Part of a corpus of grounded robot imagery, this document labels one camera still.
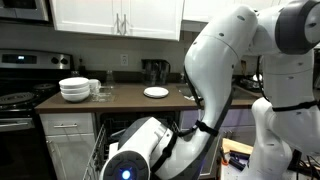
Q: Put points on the clear glass jar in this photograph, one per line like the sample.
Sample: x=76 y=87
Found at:
x=102 y=94

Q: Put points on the white mug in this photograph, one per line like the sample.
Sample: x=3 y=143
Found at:
x=94 y=85

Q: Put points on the white wall outlet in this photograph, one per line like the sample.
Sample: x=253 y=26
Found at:
x=124 y=59

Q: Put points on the wire dishwasher rack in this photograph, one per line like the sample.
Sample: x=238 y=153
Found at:
x=96 y=156

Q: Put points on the black coffee maker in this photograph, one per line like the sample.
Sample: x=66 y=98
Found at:
x=155 y=71

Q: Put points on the stack of white bowls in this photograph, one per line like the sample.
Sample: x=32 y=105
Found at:
x=75 y=89

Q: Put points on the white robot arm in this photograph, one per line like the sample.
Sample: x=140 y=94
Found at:
x=286 y=118

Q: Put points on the microwave oven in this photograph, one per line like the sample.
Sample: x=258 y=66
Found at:
x=24 y=9

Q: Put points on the white lower cabinet drawers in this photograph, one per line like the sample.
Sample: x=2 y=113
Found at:
x=70 y=139

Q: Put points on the white robot base table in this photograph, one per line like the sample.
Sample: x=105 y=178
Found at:
x=234 y=156

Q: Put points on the stainless steel stove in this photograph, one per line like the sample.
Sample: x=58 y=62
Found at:
x=27 y=78

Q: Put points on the white upper cabinets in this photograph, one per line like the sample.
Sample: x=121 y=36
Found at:
x=155 y=19

